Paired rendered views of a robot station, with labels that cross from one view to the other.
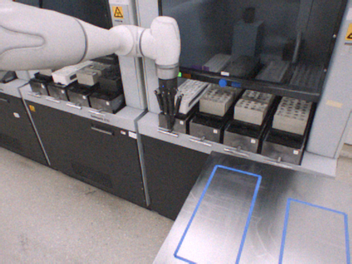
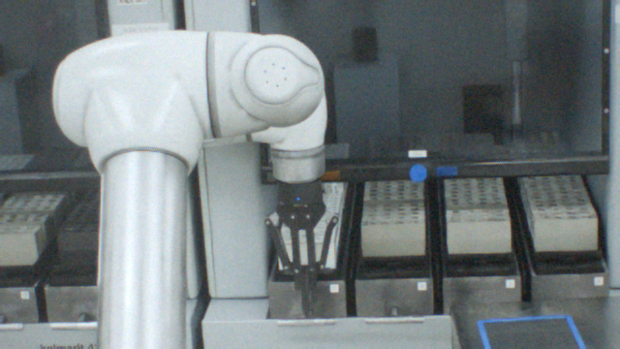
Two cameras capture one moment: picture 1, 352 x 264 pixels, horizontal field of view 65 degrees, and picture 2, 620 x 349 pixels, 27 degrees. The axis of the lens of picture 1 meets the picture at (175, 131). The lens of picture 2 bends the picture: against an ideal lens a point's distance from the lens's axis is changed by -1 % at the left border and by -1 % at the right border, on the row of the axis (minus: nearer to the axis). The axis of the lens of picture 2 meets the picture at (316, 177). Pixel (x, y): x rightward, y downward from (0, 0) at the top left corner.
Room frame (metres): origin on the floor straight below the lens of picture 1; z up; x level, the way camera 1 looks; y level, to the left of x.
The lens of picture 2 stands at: (-0.88, 0.87, 1.66)
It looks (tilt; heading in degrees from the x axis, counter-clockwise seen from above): 18 degrees down; 335
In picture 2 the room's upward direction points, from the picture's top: 3 degrees counter-clockwise
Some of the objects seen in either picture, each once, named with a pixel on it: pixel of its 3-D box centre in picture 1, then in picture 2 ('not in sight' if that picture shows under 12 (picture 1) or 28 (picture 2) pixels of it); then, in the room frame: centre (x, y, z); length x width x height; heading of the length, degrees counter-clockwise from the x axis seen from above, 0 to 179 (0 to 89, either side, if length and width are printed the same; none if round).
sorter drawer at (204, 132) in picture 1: (230, 97); (395, 230); (1.21, -0.28, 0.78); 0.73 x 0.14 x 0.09; 150
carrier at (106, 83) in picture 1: (109, 83); (89, 246); (1.28, 0.32, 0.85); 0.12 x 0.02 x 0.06; 60
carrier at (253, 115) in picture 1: (248, 114); (479, 236); (0.93, -0.29, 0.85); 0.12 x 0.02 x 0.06; 59
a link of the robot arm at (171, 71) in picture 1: (167, 69); (297, 161); (1.00, 0.02, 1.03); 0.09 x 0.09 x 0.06
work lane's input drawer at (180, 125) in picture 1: (202, 91); (319, 232); (1.28, -0.15, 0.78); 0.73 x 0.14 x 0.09; 150
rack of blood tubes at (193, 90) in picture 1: (190, 93); (312, 230); (1.17, -0.08, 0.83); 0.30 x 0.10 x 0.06; 150
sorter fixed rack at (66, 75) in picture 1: (79, 70); not in sight; (1.52, 0.53, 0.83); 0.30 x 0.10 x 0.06; 150
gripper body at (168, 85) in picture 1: (168, 87); (300, 203); (1.00, 0.02, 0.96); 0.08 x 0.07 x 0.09; 60
